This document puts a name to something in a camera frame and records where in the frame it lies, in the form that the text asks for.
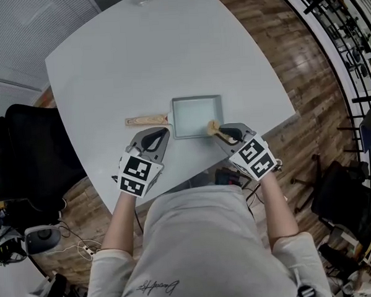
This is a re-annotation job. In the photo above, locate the black belt pack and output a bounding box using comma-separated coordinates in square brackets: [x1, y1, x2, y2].
[214, 166, 243, 186]

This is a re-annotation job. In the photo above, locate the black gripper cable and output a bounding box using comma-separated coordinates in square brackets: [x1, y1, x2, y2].
[133, 208, 145, 236]

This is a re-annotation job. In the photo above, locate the black metal railing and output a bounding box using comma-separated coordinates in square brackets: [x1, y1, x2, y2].
[273, 0, 371, 147]

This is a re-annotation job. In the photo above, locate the white grey headset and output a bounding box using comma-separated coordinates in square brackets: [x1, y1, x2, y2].
[0, 226, 27, 267]

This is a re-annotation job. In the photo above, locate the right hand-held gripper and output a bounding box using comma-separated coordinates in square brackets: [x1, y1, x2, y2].
[213, 120, 276, 184]

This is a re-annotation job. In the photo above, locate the person's right forearm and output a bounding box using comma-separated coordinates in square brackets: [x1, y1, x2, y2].
[259, 169, 300, 244]

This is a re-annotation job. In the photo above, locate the person's left forearm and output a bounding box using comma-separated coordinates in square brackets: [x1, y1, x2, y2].
[98, 190, 139, 253]

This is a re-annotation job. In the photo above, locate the black office chair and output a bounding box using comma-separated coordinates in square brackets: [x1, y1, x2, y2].
[0, 100, 89, 215]
[291, 152, 371, 242]

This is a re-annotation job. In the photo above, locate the white power strip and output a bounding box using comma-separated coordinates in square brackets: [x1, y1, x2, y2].
[77, 243, 98, 260]

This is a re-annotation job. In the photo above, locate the grey rounded device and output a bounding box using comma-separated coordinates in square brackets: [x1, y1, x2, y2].
[24, 224, 63, 256]

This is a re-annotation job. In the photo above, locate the person's white t-shirt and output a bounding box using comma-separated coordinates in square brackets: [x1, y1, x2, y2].
[81, 179, 332, 297]

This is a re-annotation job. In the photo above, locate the tan fluffy fiber ball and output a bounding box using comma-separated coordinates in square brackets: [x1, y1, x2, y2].
[206, 118, 239, 145]

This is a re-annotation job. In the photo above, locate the light blue square pan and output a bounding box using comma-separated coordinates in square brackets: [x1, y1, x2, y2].
[123, 94, 225, 143]

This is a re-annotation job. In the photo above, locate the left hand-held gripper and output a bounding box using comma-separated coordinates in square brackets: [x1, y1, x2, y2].
[115, 126, 174, 200]

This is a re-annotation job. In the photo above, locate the black white strap buckle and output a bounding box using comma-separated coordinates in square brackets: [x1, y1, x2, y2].
[296, 285, 318, 297]

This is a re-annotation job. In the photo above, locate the blue chair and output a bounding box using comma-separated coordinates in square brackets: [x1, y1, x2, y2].
[358, 107, 371, 156]

